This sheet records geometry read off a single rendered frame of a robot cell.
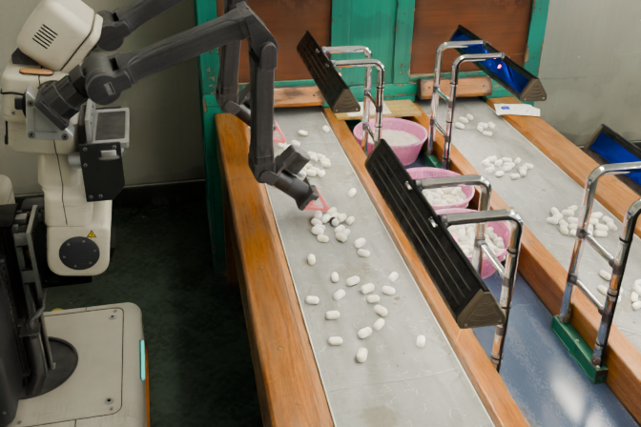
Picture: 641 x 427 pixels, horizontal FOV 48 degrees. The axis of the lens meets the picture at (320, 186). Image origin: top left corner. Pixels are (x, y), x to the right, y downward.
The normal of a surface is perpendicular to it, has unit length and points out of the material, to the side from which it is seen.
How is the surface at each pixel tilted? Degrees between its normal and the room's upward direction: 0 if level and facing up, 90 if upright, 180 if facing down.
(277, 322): 0
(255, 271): 0
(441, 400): 0
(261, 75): 110
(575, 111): 90
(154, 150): 90
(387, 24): 90
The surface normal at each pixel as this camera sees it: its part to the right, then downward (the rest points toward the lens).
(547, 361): 0.01, -0.89
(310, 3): 0.19, 0.45
